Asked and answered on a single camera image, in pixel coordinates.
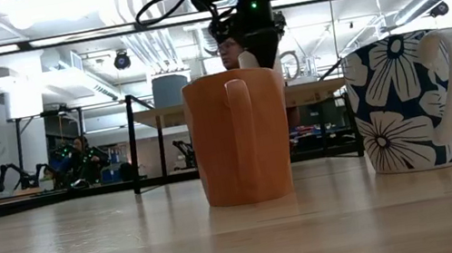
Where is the black overhead light beam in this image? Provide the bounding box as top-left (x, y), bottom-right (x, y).
top-left (0, 0), bottom-right (337, 56)

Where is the blue white floral mug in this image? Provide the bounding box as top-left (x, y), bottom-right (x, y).
top-left (337, 24), bottom-right (452, 182)

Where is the black background rig frame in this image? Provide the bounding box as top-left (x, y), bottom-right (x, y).
top-left (5, 103), bottom-right (95, 190)

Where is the orange faceted mug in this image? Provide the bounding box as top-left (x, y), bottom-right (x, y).
top-left (178, 62), bottom-right (304, 213)

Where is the black aluminium table frame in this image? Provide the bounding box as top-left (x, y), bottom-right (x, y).
top-left (0, 124), bottom-right (452, 221)

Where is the blue storage bin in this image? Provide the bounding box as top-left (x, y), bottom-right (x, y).
top-left (105, 150), bottom-right (123, 183)

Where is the thin vertical hanging cable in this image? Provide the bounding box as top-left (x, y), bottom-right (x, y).
top-left (328, 0), bottom-right (343, 62)

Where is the light blue mug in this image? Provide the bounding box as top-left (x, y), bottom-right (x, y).
top-left (149, 70), bottom-right (194, 111)

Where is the wooden shelf black metal frame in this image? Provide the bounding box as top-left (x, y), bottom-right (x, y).
top-left (117, 57), bottom-right (367, 196)

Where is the clear glass cup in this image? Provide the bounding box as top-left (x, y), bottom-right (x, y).
top-left (297, 54), bottom-right (321, 85)

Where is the person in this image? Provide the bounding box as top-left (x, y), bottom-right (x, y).
top-left (66, 131), bottom-right (113, 189)
top-left (214, 27), bottom-right (303, 141)

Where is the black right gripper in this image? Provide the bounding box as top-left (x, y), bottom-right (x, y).
top-left (234, 9), bottom-right (289, 73)

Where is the black ceiling camera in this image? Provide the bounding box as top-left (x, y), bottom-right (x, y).
top-left (112, 49), bottom-right (133, 73)
top-left (275, 9), bottom-right (290, 38)
top-left (427, 0), bottom-right (451, 20)

